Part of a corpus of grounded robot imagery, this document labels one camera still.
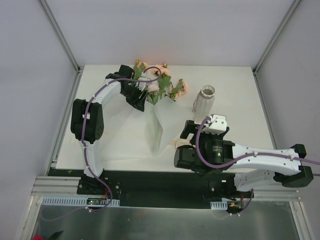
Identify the pink flower bouquet white wrap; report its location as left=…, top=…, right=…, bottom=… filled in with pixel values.
left=133, top=59, right=188, bottom=105

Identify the white wrapping paper sheet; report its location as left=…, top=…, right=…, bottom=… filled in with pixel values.
left=99, top=97, right=194, bottom=162

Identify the cream printed ribbon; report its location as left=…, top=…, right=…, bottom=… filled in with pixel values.
left=170, top=139, right=193, bottom=149

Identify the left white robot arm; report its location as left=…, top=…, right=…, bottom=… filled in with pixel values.
left=70, top=65, right=149, bottom=195

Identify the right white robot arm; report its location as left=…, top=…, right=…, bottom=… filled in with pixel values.
left=174, top=114, right=315, bottom=198

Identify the white ribbed ceramic vase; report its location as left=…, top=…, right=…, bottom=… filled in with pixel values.
left=192, top=85, right=216, bottom=123

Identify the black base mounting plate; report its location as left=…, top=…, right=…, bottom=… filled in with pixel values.
left=48, top=169, right=254, bottom=213

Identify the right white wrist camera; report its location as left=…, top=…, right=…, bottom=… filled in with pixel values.
left=203, top=114, right=228, bottom=135

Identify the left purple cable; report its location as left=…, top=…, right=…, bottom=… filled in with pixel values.
left=39, top=65, right=164, bottom=221

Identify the purple cable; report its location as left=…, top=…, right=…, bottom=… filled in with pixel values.
left=194, top=116, right=320, bottom=220
left=39, top=65, right=164, bottom=221

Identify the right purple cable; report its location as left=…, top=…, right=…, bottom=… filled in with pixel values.
left=194, top=116, right=320, bottom=220

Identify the right white cable duct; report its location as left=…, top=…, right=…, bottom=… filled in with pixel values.
left=210, top=200, right=243, bottom=211

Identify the white cable duct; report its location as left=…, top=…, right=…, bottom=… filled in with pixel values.
left=210, top=200, right=243, bottom=211
left=42, top=196, right=120, bottom=208

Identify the left aluminium frame post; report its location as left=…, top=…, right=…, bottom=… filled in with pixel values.
left=37, top=0, right=81, bottom=73

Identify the aluminium frame post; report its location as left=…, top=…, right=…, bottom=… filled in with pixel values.
left=37, top=0, right=81, bottom=73
left=252, top=0, right=303, bottom=76

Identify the right aluminium frame post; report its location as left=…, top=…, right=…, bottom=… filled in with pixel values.
left=252, top=0, right=303, bottom=76

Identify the left white cable duct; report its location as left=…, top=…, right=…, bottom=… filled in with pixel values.
left=42, top=196, right=120, bottom=208

